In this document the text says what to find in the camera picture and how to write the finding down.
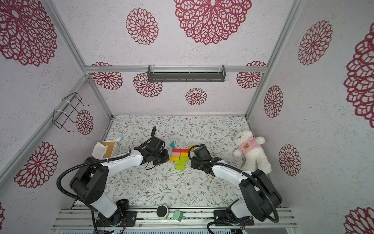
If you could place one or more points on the small white bowl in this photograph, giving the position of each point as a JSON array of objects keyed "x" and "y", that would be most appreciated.
[{"x": 114, "y": 136}]

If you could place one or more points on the black wire wall rack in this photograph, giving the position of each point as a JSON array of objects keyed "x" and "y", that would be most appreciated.
[{"x": 61, "y": 116}]

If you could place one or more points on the green block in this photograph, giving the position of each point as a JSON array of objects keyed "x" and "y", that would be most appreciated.
[
  {"x": 185, "y": 159},
  {"x": 180, "y": 167},
  {"x": 180, "y": 162}
]

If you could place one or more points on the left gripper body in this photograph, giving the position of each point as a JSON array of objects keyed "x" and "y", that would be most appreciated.
[{"x": 160, "y": 157}]

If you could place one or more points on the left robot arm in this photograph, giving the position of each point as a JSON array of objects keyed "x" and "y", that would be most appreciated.
[{"x": 86, "y": 182}]

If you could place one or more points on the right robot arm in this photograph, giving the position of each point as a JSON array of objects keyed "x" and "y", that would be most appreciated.
[{"x": 260, "y": 197}]

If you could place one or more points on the green cube on rail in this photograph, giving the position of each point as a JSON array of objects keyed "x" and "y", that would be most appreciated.
[{"x": 178, "y": 215}]

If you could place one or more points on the black wall shelf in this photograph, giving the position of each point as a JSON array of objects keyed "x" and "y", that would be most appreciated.
[{"x": 175, "y": 74}]

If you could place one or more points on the white teddy bear pink shirt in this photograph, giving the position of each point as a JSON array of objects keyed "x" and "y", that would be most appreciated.
[{"x": 250, "y": 148}]

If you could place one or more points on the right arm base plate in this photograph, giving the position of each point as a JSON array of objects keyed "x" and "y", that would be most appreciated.
[{"x": 224, "y": 217}]

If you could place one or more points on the tissue box wooden lid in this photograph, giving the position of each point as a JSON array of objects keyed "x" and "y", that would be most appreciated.
[{"x": 105, "y": 149}]

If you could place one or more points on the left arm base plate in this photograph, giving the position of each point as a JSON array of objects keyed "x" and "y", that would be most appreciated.
[{"x": 121, "y": 217}]

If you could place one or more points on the pink block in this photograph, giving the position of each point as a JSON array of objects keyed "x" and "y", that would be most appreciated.
[{"x": 176, "y": 154}]

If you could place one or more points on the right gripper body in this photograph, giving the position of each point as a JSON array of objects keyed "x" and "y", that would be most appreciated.
[{"x": 196, "y": 163}]

